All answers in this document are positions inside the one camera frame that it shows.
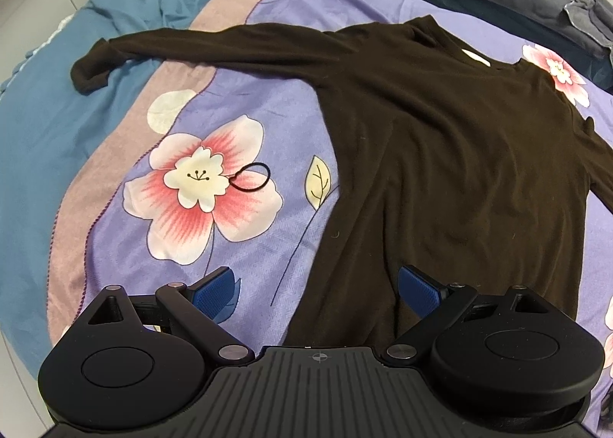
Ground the dark brown long-sleeved sweater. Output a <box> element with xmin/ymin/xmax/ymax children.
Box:
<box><xmin>71</xmin><ymin>17</ymin><xmax>613</xmax><ymax>348</ymax></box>

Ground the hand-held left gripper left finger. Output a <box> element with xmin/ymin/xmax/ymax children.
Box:
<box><xmin>72</xmin><ymin>267</ymin><xmax>256</xmax><ymax>365</ymax></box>

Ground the grey crumpled cloth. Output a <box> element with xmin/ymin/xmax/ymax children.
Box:
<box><xmin>558</xmin><ymin>0</ymin><xmax>613</xmax><ymax>60</ymax></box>

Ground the purple floral duvet cover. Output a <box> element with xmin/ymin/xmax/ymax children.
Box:
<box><xmin>47</xmin><ymin>0</ymin><xmax>613</xmax><ymax>420</ymax></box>

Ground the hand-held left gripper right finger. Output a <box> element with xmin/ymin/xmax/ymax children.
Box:
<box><xmin>383</xmin><ymin>266</ymin><xmax>563</xmax><ymax>366</ymax></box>

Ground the blue bed sheet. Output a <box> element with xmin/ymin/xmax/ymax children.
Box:
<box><xmin>0</xmin><ymin>0</ymin><xmax>312</xmax><ymax>362</ymax></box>

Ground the black hair tie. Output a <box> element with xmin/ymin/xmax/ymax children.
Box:
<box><xmin>230</xmin><ymin>162</ymin><xmax>271</xmax><ymax>192</ymax></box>

